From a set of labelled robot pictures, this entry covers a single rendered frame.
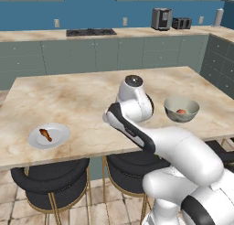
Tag grey-green bowl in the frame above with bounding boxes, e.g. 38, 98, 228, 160
164, 94, 201, 124

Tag brown chicken drumstick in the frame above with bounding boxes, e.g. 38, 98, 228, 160
38, 128, 53, 143

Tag grey-green base cupboards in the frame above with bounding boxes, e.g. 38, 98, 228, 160
0, 33, 210, 91

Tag white plate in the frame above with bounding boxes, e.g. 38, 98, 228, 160
27, 123, 71, 150

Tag black stool with gold legs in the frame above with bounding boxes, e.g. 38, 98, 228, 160
205, 139, 234, 174
101, 151, 172, 225
10, 157, 93, 225

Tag black hob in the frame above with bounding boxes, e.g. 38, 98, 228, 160
66, 27, 118, 38

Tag grey coffee machine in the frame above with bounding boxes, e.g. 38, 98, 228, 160
151, 7, 174, 32

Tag black toaster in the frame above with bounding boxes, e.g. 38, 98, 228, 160
171, 16, 193, 30

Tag grey-green drawer run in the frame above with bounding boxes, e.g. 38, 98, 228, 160
199, 33, 234, 101

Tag white paper towel roll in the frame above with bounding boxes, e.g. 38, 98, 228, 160
213, 7, 225, 28

